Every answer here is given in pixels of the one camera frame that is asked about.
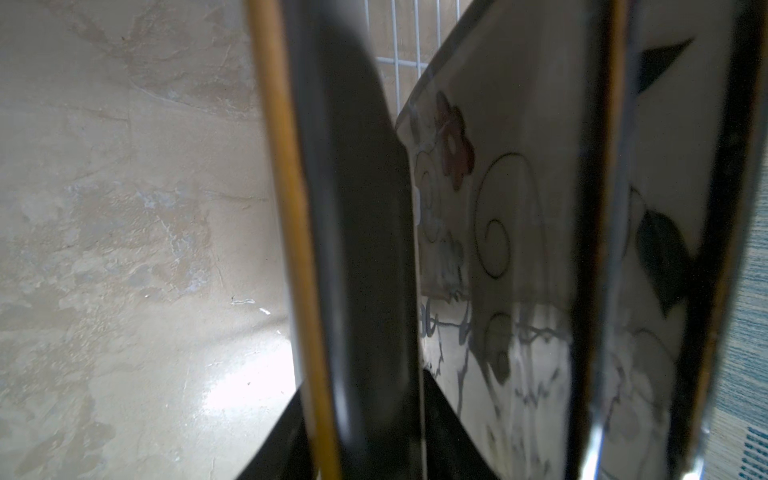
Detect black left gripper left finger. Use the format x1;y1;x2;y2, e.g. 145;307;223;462
236;391;312;480

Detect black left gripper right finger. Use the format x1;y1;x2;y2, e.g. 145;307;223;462
422;369;498;480

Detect black square plate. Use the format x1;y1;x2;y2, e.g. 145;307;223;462
246;1;426;479

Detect floral square plate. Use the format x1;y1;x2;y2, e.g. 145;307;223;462
396;1;635;479
598;1;767;479

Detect white wire dish rack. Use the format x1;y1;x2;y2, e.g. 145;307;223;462
355;0;471;119

